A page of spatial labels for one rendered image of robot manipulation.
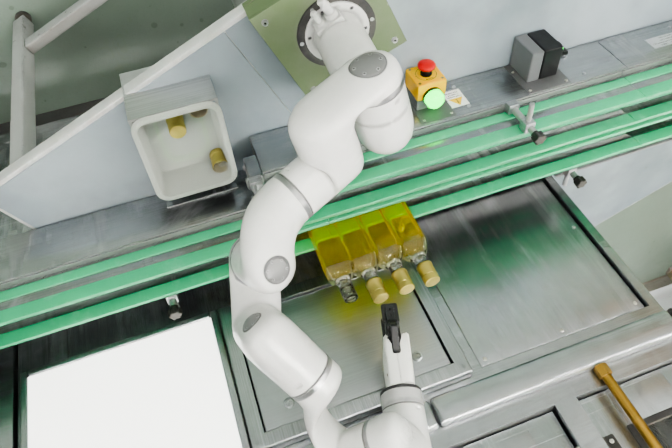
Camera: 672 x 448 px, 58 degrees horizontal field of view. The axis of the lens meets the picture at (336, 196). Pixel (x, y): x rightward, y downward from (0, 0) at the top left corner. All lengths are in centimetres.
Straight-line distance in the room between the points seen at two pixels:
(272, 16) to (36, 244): 71
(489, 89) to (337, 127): 68
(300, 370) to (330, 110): 38
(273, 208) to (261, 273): 9
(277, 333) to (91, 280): 56
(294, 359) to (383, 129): 37
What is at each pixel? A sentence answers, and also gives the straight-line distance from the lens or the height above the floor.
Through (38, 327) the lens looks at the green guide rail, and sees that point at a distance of 143.
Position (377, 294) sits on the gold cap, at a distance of 123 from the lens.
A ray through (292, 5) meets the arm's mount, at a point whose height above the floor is 81.
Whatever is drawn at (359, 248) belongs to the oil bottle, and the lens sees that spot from 128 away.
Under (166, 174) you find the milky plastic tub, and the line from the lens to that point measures 136.
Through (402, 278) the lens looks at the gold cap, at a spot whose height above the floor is 114.
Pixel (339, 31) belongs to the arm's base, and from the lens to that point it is 110.
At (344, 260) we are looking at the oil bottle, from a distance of 126.
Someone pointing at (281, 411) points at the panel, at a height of 126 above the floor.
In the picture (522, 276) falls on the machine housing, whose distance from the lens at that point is 151.
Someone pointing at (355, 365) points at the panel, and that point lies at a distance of 132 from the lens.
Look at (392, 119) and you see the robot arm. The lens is 93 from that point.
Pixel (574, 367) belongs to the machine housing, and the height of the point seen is 138.
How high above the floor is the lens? 177
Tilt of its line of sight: 40 degrees down
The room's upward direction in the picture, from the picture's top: 154 degrees clockwise
